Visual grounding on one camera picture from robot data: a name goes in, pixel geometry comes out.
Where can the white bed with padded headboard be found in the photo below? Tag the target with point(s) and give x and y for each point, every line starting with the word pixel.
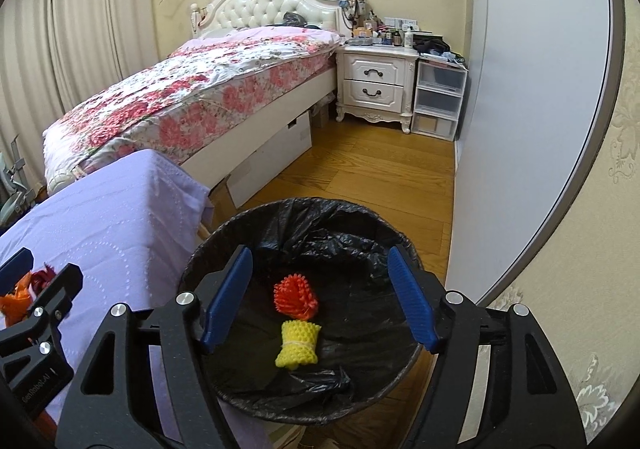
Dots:
pixel 260 4

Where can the floral bedding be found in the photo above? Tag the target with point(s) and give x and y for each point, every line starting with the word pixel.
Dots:
pixel 175 104

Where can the bottles and clutter on nightstand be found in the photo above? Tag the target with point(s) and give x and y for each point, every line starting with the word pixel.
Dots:
pixel 380 31

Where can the dark red ribbon bundle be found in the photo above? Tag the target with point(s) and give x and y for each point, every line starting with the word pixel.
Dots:
pixel 44 276

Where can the red foam fruit net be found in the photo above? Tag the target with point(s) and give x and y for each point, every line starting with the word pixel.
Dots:
pixel 295 296

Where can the dark clothes pile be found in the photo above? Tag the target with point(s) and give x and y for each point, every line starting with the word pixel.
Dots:
pixel 432 46

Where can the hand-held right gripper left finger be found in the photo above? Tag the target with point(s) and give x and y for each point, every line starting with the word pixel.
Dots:
pixel 227 299

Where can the white box under bed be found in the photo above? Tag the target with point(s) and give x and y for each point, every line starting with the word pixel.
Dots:
pixel 270 154

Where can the orange cloth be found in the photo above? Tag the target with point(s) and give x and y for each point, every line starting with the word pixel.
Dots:
pixel 15 305

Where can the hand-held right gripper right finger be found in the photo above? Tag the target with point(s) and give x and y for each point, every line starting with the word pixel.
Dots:
pixel 412 299

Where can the white wardrobe door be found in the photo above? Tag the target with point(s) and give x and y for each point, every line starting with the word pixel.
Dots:
pixel 525 104

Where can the clear plastic drawer unit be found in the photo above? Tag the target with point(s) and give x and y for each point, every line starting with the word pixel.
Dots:
pixel 437 104

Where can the yellow foam fruit net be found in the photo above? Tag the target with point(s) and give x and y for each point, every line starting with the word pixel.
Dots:
pixel 297 344

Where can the grey desk chair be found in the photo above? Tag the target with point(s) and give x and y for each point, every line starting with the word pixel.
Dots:
pixel 12 179

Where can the purple table cover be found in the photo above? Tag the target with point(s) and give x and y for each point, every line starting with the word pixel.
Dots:
pixel 110 229

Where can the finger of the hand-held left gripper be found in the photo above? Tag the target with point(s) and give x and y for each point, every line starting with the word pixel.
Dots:
pixel 55 294
pixel 15 265

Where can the beige curtains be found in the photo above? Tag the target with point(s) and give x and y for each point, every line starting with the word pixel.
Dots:
pixel 75 29

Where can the black item on bed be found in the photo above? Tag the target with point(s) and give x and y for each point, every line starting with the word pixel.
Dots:
pixel 293 19

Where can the bin with black bag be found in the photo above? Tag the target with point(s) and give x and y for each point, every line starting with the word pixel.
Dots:
pixel 350 254

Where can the white nightstand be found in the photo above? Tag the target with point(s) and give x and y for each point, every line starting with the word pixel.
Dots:
pixel 375 79

